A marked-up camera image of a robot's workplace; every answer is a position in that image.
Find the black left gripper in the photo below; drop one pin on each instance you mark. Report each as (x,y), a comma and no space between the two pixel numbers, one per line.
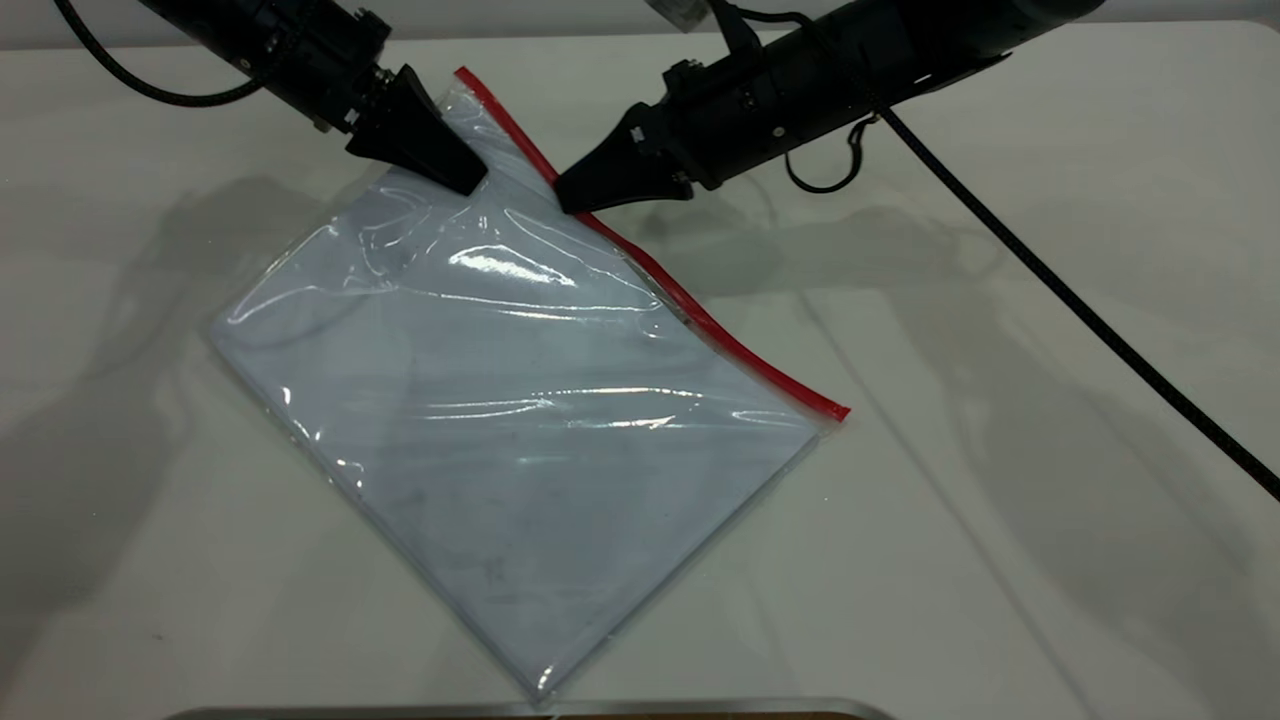
(320,65)

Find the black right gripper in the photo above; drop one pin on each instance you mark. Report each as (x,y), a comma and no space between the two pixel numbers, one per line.
(780,95)

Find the clear plastic zip bag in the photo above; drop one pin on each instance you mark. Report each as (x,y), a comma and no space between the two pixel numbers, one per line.
(520,400)

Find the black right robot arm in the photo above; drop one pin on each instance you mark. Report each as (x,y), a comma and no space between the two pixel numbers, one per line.
(960,40)

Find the white paper stack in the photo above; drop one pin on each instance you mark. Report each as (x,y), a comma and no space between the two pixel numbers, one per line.
(510,430)

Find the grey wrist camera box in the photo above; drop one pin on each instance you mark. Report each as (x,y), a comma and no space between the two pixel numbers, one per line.
(680,12)

